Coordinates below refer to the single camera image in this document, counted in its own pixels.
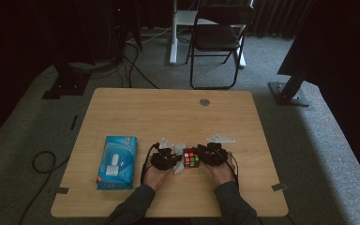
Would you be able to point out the person's right hand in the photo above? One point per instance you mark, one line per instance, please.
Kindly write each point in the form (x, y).
(222, 175)

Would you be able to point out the black metal stand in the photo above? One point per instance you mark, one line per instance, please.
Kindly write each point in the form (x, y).
(68, 81)
(289, 92)

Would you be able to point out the grey tape strip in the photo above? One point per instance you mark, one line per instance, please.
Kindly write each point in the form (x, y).
(62, 190)
(279, 187)

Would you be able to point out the round grey table grommet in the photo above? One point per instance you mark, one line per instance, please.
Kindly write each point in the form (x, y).
(204, 102)

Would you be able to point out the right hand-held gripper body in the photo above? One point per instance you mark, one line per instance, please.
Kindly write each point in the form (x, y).
(215, 156)

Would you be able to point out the dark curtain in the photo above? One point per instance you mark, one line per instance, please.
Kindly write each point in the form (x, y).
(275, 18)

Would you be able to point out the black folding chair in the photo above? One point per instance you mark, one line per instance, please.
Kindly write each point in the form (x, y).
(217, 37)

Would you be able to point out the blue tissue pack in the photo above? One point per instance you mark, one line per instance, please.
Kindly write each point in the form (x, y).
(117, 181)

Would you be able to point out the person's left hand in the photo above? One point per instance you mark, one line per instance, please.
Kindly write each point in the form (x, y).
(154, 178)

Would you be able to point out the black tape strip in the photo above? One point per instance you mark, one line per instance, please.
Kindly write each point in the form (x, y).
(74, 122)

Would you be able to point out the colourful puzzle cube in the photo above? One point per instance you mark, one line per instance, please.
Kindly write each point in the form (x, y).
(191, 158)

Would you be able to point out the white tissue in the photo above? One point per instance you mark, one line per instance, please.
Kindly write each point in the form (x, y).
(179, 148)

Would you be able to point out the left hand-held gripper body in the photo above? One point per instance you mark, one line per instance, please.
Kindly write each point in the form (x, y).
(161, 161)

